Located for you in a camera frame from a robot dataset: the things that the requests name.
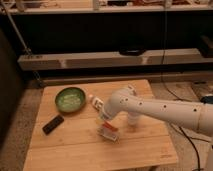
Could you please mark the white tube bottle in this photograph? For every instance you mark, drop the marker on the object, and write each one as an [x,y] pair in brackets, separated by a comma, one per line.
[96,102]

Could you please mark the green bowl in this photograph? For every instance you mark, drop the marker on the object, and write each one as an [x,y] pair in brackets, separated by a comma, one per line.
[70,99]

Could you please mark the white sponge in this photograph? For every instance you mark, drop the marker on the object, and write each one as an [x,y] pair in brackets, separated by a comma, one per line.
[108,134]

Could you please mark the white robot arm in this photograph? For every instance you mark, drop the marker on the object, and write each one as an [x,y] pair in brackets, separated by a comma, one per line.
[195,116]

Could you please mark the black remote control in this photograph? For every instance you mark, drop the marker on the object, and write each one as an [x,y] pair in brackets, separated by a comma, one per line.
[51,125]

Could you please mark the wooden shelf rack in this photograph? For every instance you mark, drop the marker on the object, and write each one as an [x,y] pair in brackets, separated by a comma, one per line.
[84,43]

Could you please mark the clear plastic cup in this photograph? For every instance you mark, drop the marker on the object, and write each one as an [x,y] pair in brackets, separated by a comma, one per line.
[133,119]

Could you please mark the dark round object on shelf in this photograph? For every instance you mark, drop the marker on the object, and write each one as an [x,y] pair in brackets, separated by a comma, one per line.
[132,51]

